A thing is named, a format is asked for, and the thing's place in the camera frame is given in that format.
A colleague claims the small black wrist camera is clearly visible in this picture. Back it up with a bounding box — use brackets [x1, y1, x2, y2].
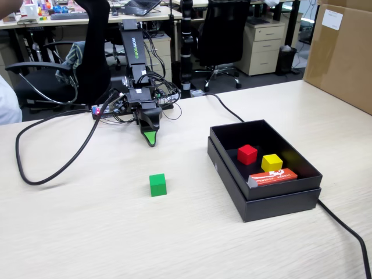
[111, 94, 129, 115]

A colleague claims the black cardboard box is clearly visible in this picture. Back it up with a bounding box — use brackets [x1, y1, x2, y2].
[209, 119, 324, 202]

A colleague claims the person in white shirt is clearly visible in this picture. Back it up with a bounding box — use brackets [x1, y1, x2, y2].
[0, 74, 23, 126]

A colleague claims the black trash bin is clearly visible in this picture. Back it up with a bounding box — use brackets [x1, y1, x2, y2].
[275, 45, 298, 77]

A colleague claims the yellow wooden cube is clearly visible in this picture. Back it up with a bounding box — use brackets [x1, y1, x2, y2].
[260, 153, 284, 173]

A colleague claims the black office chair with armrests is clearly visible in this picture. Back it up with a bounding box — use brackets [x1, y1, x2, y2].
[5, 0, 113, 113]

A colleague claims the beige office desk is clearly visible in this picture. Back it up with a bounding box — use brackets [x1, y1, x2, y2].
[0, 5, 184, 30]

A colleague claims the thin black stand pole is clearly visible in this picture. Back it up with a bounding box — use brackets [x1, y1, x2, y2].
[167, 0, 176, 85]

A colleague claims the person forearm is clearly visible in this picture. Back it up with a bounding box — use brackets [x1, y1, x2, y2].
[0, 0, 24, 21]

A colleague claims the orange red small packet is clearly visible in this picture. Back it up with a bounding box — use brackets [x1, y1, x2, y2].
[246, 167, 299, 189]

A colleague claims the circuit board with red light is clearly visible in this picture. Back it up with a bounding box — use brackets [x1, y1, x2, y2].
[91, 103, 113, 120]

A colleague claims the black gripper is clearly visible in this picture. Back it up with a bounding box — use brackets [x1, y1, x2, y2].
[127, 88, 163, 148]

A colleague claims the black keyboard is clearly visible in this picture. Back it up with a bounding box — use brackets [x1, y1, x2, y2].
[50, 12, 90, 21]

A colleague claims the large brown cardboard box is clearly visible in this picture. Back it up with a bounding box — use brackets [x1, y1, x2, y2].
[302, 0, 372, 116]

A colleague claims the black mesh office chair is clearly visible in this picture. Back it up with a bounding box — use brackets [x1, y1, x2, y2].
[195, 0, 251, 92]

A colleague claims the thick black cable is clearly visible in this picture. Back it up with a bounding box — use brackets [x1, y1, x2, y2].
[15, 92, 117, 187]
[190, 92, 372, 279]

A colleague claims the black laptop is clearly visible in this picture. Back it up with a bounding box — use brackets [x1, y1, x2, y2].
[123, 0, 162, 17]

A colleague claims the red wooden cube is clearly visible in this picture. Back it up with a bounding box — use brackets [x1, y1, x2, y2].
[237, 144, 259, 166]

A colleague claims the striped green cloth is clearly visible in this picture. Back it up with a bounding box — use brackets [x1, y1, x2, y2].
[55, 40, 87, 88]

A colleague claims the white shipping label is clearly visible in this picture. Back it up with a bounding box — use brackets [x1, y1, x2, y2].
[321, 9, 344, 31]

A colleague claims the green wooden cube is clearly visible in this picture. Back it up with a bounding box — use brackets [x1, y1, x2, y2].
[149, 173, 168, 198]

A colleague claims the black segmented pole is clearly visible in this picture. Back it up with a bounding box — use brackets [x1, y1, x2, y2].
[179, 0, 195, 98]

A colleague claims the black box lid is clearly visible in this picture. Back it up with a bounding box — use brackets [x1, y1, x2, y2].
[206, 136, 322, 223]

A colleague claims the beige drawer pedestal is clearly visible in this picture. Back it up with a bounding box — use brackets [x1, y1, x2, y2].
[143, 33, 173, 83]
[234, 21, 286, 77]

